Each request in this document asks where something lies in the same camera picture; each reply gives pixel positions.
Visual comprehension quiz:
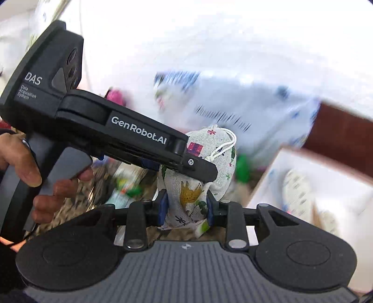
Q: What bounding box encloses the pink small object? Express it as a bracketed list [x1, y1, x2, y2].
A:
[105, 88, 126, 106]

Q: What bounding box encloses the dark brown wooden desktop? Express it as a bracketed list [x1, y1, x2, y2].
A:
[301, 102, 373, 175]

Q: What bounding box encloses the person's left hand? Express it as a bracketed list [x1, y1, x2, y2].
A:
[0, 132, 94, 225]

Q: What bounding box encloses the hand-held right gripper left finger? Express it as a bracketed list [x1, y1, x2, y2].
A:
[87, 189, 169, 251]

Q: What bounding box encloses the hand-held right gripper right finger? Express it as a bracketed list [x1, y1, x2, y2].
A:
[205, 190, 300, 251]

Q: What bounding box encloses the white dotted insole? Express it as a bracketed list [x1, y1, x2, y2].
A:
[282, 169, 316, 217]

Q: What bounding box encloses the white cardboard box pink rim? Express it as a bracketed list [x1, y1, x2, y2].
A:
[248, 147, 373, 293]

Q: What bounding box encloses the printed fabric drawstring bag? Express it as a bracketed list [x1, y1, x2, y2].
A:
[157, 125, 237, 231]

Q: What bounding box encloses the white floral cloth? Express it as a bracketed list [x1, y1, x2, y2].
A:
[154, 71, 321, 152]

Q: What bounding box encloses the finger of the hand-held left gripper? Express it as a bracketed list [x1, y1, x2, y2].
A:
[162, 136, 218, 185]

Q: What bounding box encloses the green plastic item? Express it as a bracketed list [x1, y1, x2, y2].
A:
[235, 156, 252, 183]

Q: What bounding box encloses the green white packet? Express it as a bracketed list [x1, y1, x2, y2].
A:
[108, 162, 152, 206]

